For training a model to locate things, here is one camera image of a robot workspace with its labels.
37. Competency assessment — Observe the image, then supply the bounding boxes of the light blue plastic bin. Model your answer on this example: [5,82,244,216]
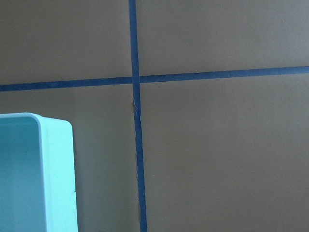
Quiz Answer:
[0,113,78,232]

